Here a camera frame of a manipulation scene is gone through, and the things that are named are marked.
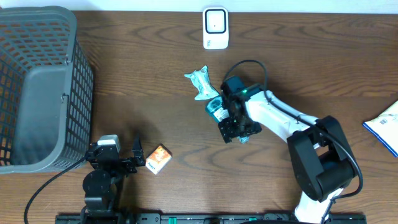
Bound orange small box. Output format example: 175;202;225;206
146;144;172;175

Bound light green tissue pack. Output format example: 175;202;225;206
184;65;219;101

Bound black mounting rail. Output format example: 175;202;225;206
55;212;368;224

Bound grey plastic basket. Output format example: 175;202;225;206
1;6;94;174

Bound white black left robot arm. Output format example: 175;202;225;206
80;134;146;224

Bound white barcode scanner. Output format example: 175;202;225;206
202;7;229;50

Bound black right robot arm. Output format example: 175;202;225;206
218;82;363;223

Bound cream snack bag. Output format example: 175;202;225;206
363;102;397;157

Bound teal mouthwash bottle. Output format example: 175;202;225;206
205;96;249;144

